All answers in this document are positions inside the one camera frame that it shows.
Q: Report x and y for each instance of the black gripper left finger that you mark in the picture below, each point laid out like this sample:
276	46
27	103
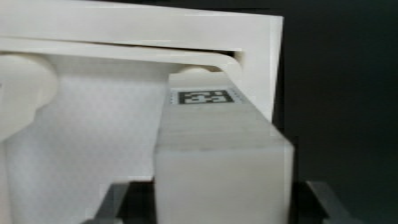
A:
109	210

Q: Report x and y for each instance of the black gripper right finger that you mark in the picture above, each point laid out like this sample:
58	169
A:
317	206

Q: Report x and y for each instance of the white desk leg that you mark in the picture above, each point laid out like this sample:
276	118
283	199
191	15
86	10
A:
29	85
223	156

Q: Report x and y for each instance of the white desk top tray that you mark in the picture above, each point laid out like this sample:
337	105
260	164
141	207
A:
118	46

